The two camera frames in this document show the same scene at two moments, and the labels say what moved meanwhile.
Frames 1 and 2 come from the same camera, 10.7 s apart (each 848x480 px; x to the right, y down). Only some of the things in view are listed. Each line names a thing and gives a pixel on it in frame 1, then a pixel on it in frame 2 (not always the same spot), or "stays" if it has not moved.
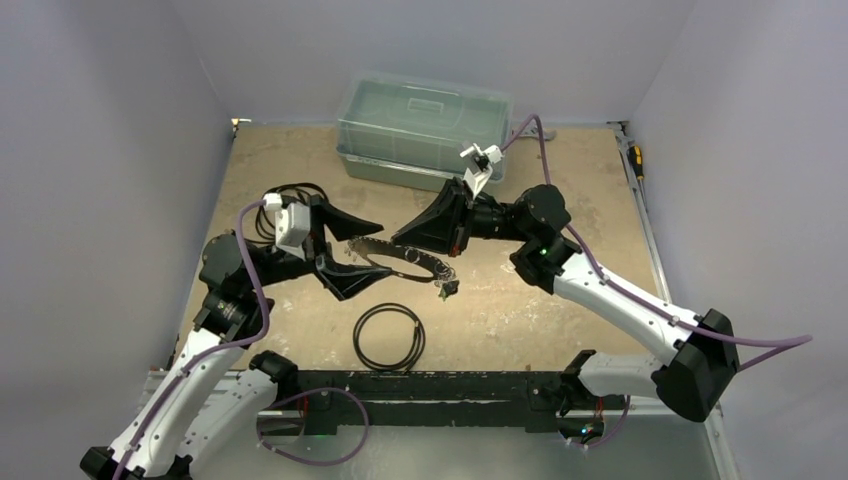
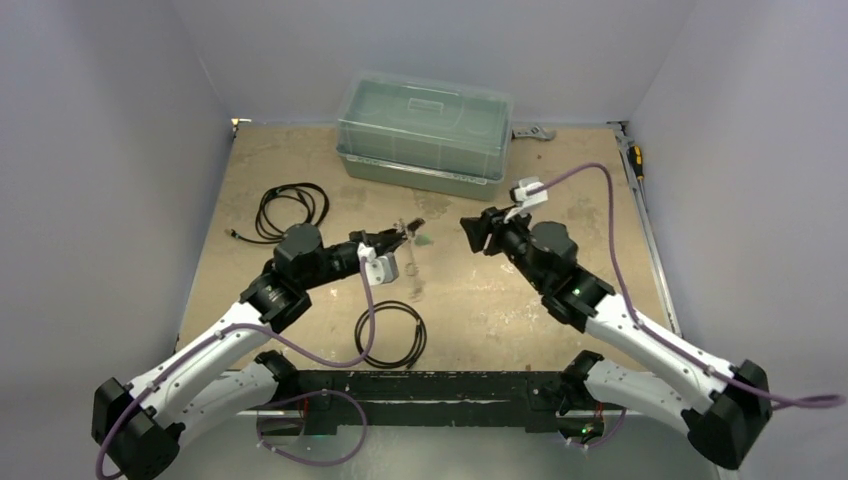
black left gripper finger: [347, 281] -> [386, 248]
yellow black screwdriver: [636, 158] stays
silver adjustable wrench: [532, 131] stays
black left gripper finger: [341, 223] -> [386, 237]
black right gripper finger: [443, 228] -> [478, 231]
